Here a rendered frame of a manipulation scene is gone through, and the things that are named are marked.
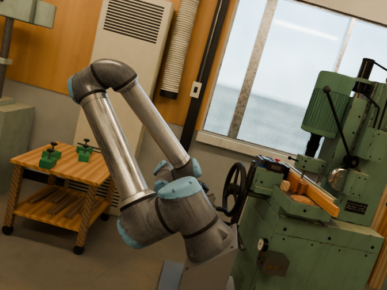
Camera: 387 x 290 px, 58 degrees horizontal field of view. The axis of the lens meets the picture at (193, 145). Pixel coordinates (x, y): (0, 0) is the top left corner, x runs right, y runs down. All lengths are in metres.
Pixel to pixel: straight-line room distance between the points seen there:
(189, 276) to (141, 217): 0.26
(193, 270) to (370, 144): 1.03
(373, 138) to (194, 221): 0.98
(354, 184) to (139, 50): 1.84
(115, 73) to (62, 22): 1.96
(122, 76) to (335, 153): 1.11
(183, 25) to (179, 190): 1.93
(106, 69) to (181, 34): 1.59
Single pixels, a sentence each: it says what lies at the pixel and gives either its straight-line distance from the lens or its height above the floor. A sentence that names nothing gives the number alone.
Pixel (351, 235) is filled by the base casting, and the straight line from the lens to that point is 1.91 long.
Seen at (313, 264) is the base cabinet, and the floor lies 0.59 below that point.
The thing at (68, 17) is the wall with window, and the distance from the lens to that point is 3.31.
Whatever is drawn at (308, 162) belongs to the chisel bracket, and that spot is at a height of 1.05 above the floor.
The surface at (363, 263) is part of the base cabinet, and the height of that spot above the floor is 0.65.
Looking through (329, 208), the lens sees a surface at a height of 0.92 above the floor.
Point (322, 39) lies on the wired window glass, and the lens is 3.36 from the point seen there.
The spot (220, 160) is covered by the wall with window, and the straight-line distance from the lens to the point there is 3.19.
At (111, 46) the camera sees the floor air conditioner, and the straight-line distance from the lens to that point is 2.89.
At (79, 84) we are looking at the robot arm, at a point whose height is 1.16.
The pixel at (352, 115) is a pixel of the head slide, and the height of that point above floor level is 1.33.
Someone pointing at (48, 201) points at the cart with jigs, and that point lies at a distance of 2.73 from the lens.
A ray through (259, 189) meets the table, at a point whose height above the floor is 0.86.
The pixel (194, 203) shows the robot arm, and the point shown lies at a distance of 1.22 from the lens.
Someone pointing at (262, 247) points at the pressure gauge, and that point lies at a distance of 1.66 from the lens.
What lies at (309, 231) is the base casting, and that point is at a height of 0.76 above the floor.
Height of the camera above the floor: 1.31
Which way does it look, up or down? 11 degrees down
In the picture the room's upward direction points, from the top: 16 degrees clockwise
